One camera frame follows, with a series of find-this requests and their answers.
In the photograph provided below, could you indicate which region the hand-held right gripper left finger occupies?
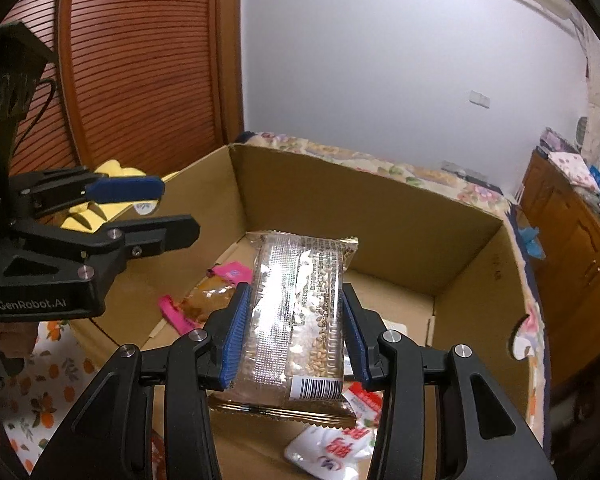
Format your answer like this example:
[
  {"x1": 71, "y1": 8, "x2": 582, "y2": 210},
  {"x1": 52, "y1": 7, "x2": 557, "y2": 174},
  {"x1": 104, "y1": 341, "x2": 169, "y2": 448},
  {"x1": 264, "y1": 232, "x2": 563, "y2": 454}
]
[{"x1": 30, "y1": 282, "x2": 253, "y2": 480}]

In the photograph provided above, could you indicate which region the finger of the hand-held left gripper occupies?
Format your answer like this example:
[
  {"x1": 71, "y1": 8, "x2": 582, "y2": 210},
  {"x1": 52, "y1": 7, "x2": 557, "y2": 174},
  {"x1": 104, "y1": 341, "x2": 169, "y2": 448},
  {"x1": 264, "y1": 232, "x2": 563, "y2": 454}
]
[
  {"x1": 10, "y1": 167, "x2": 166, "y2": 219},
  {"x1": 10, "y1": 214, "x2": 201, "y2": 311}
]

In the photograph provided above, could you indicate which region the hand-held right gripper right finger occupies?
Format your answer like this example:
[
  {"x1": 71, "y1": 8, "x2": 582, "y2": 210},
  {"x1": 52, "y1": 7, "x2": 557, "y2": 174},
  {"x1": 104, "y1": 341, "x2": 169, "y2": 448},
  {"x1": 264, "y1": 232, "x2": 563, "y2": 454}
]
[{"x1": 341, "y1": 282, "x2": 556, "y2": 480}]

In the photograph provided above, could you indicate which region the pink brown snack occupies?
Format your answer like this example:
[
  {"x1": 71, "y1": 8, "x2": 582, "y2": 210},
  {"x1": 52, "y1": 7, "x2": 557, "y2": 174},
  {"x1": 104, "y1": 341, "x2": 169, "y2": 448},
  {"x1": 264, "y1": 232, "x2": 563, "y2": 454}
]
[{"x1": 159, "y1": 261, "x2": 253, "y2": 335}]

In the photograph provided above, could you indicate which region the clear gold grain bar packet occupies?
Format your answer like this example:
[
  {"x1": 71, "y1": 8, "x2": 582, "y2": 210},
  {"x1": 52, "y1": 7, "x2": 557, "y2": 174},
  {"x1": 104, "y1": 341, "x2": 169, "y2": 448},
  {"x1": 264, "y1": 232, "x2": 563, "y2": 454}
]
[{"x1": 207, "y1": 230, "x2": 361, "y2": 429}]

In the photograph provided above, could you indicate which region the white red print snack packet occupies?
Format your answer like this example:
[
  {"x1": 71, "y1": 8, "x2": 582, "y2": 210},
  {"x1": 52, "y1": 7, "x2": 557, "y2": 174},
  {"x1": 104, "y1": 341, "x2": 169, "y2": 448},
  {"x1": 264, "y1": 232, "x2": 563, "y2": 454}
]
[{"x1": 284, "y1": 424, "x2": 382, "y2": 480}]

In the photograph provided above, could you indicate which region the cardboard box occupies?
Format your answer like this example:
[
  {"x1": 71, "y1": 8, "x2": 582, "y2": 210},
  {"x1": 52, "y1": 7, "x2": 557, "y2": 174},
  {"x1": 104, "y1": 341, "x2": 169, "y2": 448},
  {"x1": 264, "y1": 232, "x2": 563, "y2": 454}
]
[{"x1": 67, "y1": 142, "x2": 548, "y2": 480}]

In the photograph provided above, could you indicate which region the person's left hand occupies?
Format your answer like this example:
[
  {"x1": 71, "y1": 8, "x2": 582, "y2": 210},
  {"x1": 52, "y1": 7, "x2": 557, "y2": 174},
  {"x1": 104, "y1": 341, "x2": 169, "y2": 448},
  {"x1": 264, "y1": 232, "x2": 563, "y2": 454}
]
[{"x1": 0, "y1": 321, "x2": 37, "y2": 376}]

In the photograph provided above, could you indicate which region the yellow plush toy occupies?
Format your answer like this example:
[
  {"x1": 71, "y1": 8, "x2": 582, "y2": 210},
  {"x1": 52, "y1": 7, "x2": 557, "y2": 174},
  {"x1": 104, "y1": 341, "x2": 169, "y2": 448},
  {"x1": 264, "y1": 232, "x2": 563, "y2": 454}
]
[{"x1": 60, "y1": 159, "x2": 178, "y2": 234}]

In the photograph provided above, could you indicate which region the orange fruit print tablecloth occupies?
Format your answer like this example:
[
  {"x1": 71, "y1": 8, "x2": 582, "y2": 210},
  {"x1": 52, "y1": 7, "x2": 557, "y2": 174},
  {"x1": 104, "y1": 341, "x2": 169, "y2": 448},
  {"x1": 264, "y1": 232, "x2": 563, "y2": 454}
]
[{"x1": 0, "y1": 317, "x2": 106, "y2": 476}]

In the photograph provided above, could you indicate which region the wooden louvered wardrobe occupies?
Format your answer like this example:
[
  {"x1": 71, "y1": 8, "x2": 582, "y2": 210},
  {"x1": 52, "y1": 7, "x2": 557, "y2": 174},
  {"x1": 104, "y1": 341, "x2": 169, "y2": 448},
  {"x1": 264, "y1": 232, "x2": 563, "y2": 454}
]
[{"x1": 0, "y1": 0, "x2": 245, "y2": 181}]

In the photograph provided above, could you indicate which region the floral blanket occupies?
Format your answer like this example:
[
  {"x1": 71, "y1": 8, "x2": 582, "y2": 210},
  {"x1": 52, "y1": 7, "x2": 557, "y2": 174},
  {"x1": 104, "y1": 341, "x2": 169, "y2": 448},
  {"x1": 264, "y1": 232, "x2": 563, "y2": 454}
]
[{"x1": 235, "y1": 131, "x2": 551, "y2": 461}]

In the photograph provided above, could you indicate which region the blue cloth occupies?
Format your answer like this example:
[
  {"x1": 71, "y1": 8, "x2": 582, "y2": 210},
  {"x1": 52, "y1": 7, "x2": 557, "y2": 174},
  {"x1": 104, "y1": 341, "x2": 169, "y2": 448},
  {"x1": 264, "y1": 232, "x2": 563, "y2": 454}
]
[{"x1": 516, "y1": 224, "x2": 547, "y2": 259}]

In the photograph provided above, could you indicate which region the wooden cabinet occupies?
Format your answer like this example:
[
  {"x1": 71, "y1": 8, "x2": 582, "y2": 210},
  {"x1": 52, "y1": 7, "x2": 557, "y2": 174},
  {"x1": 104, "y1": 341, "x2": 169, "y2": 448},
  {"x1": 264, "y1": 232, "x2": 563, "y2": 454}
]
[{"x1": 517, "y1": 147, "x2": 600, "y2": 391}]

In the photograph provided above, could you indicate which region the folded floral cloth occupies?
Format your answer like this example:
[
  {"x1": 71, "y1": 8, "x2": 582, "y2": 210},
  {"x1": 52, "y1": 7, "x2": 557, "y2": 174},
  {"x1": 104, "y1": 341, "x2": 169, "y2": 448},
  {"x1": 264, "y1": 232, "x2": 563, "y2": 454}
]
[{"x1": 547, "y1": 152, "x2": 600, "y2": 193}]

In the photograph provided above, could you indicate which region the pink patterned box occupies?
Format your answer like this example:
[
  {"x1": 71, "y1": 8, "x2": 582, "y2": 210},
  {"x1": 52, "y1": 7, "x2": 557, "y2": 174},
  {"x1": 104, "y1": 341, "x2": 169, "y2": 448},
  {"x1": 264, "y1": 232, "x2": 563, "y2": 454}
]
[{"x1": 539, "y1": 127, "x2": 578, "y2": 154}]

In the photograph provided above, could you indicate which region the black cable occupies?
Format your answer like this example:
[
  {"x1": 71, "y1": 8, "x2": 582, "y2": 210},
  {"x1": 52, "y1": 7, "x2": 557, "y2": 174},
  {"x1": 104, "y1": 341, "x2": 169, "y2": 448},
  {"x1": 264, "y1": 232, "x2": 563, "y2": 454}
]
[{"x1": 22, "y1": 77, "x2": 59, "y2": 136}]

